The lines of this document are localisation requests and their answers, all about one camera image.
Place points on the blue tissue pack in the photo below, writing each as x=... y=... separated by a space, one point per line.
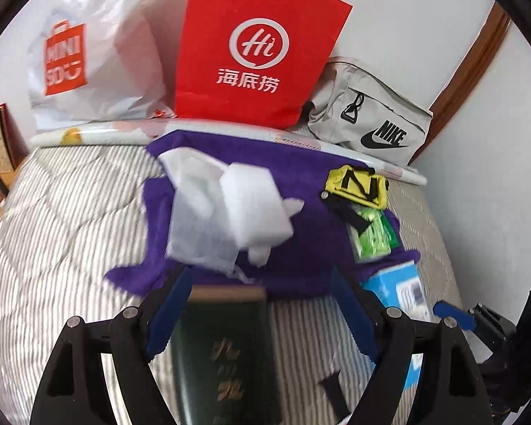
x=398 y=290

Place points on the translucent white plastic packet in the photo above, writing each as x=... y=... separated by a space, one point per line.
x=194 y=234

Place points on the grey sling bag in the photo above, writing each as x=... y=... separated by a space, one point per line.
x=327 y=115

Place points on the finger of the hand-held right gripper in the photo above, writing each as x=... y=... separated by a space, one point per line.
x=453 y=314

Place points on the white printed paper roll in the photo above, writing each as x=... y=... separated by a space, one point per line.
x=93 y=135

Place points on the purple towel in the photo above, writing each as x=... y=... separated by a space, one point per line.
x=309 y=239

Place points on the white plastic shopping bag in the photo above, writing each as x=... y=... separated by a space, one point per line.
x=115 y=62

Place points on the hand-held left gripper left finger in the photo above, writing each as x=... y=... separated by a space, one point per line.
x=168 y=314

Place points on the dark green tin box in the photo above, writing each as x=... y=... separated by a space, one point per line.
x=223 y=363

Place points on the green tissue pack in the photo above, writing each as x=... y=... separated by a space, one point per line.
x=376 y=239

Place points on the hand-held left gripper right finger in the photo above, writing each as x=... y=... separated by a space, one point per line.
x=354 y=314

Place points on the brown wooden door frame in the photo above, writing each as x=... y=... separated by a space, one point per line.
x=469 y=79

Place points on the white foam packing pieces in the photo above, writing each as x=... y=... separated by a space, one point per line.
x=252 y=203

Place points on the red paper bag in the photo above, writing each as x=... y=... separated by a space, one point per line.
x=256 y=9

